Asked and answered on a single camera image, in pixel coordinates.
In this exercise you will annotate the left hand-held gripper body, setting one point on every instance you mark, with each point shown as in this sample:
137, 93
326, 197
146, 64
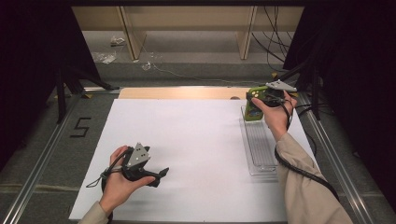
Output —
137, 158

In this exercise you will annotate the black metal stand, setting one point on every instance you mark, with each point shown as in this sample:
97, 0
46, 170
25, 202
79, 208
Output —
62, 93
314, 102

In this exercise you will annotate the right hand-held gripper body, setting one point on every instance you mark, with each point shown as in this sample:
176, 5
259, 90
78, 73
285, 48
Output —
275, 96

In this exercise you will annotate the wooden shelf unit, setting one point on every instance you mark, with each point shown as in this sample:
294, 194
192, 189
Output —
186, 18

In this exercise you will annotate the metal floor rail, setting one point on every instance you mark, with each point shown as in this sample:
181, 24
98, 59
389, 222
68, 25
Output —
34, 174
348, 161

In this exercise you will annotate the person's right hand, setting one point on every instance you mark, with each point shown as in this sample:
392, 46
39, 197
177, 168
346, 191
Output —
278, 119

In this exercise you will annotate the white table sheet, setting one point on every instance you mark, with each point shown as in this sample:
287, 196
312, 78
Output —
193, 140

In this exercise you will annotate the wooden table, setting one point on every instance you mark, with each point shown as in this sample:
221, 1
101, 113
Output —
186, 93

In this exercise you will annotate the crumpled clear plastic wrapper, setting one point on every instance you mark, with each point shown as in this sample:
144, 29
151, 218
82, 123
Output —
106, 58
146, 66
117, 40

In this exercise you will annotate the dark curtain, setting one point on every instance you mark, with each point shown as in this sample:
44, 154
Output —
28, 62
358, 77

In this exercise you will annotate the clear plastic tray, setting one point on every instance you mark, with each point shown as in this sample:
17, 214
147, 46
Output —
260, 146

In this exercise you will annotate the person's left hand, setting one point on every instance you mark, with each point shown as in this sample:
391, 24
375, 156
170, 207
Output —
116, 189

